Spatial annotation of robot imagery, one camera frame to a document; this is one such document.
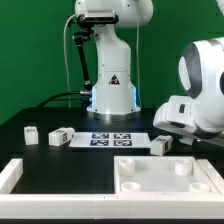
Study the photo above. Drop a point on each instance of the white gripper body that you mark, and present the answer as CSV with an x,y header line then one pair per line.
x,y
175,116

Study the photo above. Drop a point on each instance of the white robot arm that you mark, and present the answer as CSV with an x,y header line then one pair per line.
x,y
199,114

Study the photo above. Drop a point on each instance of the white tag base sheet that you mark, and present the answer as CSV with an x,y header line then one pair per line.
x,y
110,140

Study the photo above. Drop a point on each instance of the white U-shaped obstacle fence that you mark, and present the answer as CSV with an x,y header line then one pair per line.
x,y
121,205

